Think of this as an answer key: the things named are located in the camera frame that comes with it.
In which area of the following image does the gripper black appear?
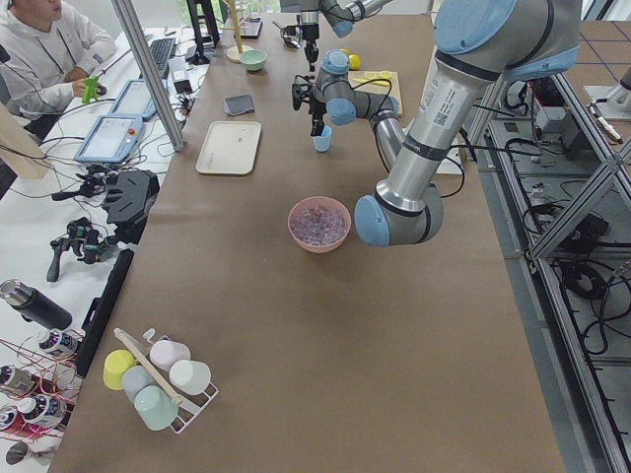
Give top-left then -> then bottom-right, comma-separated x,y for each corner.
300,22 -> 319,72
309,91 -> 326,137

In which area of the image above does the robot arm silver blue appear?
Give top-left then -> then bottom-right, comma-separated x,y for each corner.
298,0 -> 390,72
306,1 -> 582,247

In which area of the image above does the blue plastic cup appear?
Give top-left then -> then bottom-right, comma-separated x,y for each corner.
312,125 -> 332,153

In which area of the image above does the metal ice scoop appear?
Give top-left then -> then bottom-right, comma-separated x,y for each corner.
272,21 -> 302,49

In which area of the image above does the wooden cup tree stand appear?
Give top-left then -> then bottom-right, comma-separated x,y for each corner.
222,0 -> 251,63

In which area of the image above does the pink plastic cup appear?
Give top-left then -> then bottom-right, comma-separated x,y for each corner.
149,339 -> 190,372

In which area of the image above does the white plastic cup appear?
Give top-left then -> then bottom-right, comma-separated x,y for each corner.
169,360 -> 212,395

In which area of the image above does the yellow plastic cup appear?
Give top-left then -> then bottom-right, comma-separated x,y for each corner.
103,349 -> 136,390

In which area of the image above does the grey plastic cup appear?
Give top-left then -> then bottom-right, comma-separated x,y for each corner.
121,365 -> 154,403

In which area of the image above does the mint plastic cup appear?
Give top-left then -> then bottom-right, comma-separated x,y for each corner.
134,385 -> 178,431

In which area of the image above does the yellow lemon near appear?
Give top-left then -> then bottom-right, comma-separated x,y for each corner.
348,54 -> 362,71

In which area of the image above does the mint green bowl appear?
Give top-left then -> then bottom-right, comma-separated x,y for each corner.
240,48 -> 268,72

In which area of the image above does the yellow plastic knife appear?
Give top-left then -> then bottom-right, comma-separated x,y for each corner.
353,77 -> 391,87

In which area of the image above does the wooden cutting board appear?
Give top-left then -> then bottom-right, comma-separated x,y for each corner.
348,71 -> 403,117

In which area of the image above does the grey folded cloth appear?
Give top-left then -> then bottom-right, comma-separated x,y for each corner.
224,95 -> 255,116

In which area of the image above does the cream rabbit tray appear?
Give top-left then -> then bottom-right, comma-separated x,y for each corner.
195,121 -> 262,175

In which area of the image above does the pink bowl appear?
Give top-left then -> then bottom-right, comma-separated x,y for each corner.
287,196 -> 352,253

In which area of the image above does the black keyboard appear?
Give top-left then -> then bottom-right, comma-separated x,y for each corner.
149,37 -> 175,79

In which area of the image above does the teach pendant far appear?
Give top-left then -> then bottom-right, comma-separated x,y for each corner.
109,79 -> 157,121

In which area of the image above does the teach pendant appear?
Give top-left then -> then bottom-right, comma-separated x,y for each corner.
74,113 -> 144,165
109,79 -> 157,121

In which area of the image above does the teach pendant near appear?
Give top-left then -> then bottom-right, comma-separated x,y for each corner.
74,113 -> 144,165

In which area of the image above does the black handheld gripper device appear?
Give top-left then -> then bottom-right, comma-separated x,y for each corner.
46,217 -> 118,282

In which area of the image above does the person in white hoodie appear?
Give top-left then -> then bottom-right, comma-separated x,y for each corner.
1,1 -> 116,139

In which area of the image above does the black thermos bottle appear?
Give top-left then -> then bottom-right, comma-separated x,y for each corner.
1,279 -> 72,330

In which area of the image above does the aluminium frame post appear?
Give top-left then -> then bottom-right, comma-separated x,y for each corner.
111,0 -> 185,152

